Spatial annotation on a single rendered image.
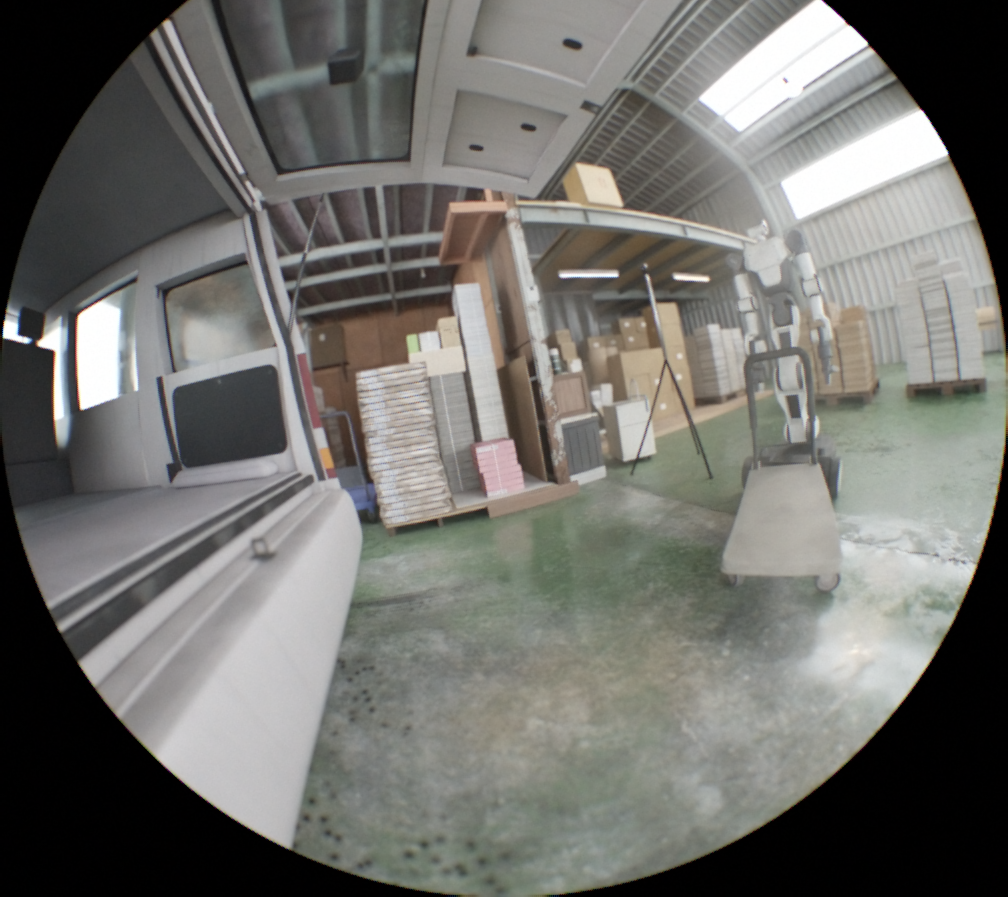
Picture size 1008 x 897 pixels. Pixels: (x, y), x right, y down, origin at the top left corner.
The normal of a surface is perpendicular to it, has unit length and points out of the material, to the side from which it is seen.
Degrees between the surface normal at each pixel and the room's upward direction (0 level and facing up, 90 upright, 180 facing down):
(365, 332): 90
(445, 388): 90
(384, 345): 90
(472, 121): 166
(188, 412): 90
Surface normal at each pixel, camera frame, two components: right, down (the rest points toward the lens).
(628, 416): 0.03, -0.02
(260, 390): 0.26, -0.06
